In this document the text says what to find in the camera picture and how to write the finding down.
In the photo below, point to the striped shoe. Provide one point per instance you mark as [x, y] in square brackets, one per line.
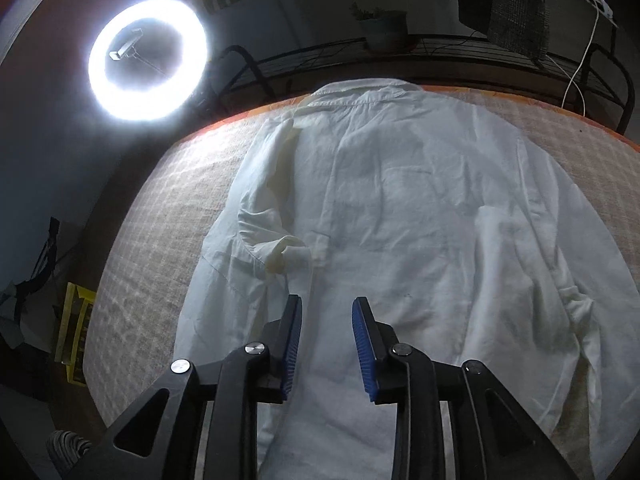
[65, 447]

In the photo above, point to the checked beige blanket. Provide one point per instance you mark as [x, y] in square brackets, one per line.
[165, 200]

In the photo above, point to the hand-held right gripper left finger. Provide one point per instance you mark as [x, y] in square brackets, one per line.
[292, 340]

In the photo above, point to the white shirt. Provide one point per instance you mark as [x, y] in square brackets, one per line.
[400, 200]

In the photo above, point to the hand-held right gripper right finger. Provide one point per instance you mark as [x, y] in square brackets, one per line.
[362, 340]

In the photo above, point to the black metal frame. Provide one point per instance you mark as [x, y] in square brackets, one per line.
[260, 77]

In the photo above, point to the white charger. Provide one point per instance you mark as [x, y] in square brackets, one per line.
[602, 5]

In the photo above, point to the grey knitted cloth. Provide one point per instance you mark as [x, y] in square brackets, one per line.
[520, 5]

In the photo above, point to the potted plant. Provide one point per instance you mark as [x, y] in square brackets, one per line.
[385, 30]

